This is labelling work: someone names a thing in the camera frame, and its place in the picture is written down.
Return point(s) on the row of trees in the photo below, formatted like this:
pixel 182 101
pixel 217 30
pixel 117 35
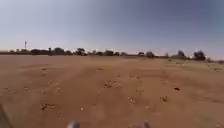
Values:
pixel 106 52

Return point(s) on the red-brown dirt ground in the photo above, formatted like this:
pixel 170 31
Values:
pixel 113 96

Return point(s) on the robot's own part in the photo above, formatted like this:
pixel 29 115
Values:
pixel 145 125
pixel 73 125

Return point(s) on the tall tower mast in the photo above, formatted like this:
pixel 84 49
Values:
pixel 25 44

